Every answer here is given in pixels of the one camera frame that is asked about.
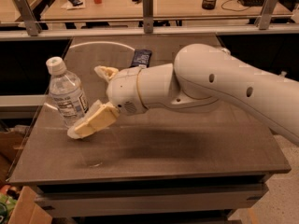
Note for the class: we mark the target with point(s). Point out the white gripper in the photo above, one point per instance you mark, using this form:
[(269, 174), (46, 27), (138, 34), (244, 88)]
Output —
[(123, 90)]

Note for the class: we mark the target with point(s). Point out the clear plastic water bottle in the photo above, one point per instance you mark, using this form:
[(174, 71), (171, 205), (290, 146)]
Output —
[(66, 91)]

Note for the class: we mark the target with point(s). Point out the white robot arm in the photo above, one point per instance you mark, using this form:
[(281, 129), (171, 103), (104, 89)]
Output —
[(195, 81)]

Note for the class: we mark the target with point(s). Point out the dark blue snack bar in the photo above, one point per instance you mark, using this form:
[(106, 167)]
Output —
[(141, 58)]

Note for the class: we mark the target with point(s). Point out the black phone on paper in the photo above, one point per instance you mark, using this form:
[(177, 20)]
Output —
[(73, 4)]

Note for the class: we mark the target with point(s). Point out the black mesh cup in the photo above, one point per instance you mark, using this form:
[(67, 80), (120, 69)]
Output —
[(209, 4)]

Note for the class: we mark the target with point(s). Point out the cardboard box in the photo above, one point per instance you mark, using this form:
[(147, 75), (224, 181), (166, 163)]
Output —
[(26, 211)]

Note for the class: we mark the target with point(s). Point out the left metal bracket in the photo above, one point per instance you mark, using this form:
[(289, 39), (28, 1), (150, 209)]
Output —
[(32, 26)]

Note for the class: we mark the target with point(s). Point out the metal bracket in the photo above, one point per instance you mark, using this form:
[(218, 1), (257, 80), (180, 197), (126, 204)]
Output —
[(264, 19), (148, 16), (32, 26)]

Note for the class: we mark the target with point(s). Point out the middle metal bracket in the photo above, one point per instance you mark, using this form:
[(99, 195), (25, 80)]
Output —
[(148, 16)]

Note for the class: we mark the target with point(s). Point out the right metal bracket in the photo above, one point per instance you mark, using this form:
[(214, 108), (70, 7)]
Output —
[(264, 19)]

